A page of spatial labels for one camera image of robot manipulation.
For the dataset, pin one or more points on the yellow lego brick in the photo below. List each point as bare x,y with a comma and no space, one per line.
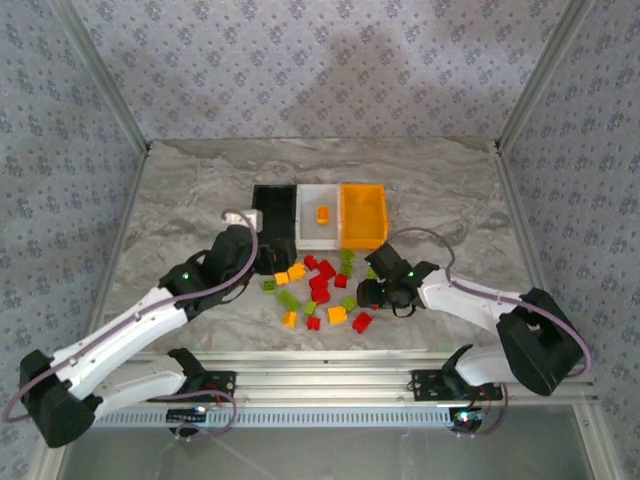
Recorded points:
282,278
289,319
337,315
322,214
296,271

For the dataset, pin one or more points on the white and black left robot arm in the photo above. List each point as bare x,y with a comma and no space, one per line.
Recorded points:
115,335

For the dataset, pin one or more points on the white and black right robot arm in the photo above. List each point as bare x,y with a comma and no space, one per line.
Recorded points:
465,300

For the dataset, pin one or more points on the white plastic bin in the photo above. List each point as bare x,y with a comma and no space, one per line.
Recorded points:
310,235

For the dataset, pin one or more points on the black plastic bin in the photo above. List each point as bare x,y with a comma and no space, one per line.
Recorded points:
275,210

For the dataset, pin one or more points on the orange plastic bin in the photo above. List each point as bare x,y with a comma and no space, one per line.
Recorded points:
365,215

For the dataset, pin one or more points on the black controller board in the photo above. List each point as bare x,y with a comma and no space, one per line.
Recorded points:
467,417
187,414

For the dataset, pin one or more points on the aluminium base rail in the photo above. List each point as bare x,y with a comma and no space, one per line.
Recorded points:
325,380

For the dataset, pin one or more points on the aluminium side rail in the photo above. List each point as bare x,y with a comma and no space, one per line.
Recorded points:
531,250
120,240

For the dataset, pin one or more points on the aluminium corner post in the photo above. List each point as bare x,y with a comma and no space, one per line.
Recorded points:
102,75
542,75

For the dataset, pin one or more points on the aluminium frame leg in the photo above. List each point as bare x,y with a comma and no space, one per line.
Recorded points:
597,440

